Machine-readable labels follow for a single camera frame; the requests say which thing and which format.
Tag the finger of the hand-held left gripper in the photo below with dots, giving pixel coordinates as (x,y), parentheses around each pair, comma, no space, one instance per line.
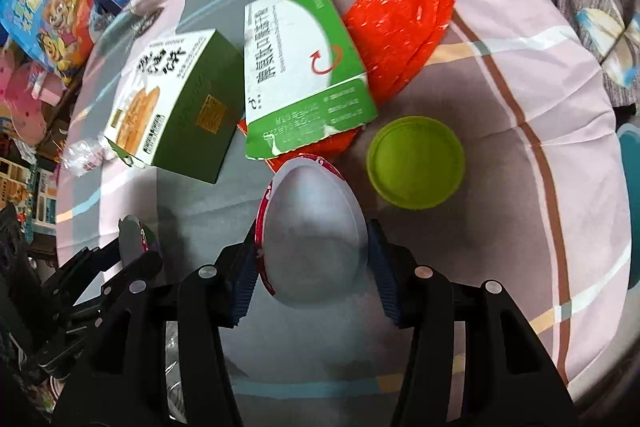
(80,272)
(120,287)

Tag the pink toy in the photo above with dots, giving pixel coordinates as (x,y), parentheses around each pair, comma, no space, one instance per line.
(25,97)

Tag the green biscuit box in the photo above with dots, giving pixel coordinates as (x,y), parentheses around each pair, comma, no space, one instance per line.
(200,107)

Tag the clear plastic bag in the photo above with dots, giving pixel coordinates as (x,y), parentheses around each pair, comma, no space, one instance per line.
(82,157)

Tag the cartoon dog box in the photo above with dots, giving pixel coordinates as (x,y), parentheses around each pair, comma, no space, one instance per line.
(40,7)

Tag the teal plastic bin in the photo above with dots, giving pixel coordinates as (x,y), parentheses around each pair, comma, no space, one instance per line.
(630,147)

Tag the pink checked blanket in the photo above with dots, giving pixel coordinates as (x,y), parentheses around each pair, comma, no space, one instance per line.
(500,107)

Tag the green and white medicine box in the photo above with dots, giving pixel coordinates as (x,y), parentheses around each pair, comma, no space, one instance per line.
(290,47)

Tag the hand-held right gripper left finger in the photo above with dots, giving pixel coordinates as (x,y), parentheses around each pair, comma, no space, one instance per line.
(245,292)

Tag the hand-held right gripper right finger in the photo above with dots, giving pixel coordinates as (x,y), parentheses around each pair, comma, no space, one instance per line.
(387,292)

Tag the red plastic bag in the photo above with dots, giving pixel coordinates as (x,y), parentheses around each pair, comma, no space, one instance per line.
(405,32)

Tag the green plastic lid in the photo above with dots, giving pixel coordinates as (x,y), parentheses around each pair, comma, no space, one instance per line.
(415,162)

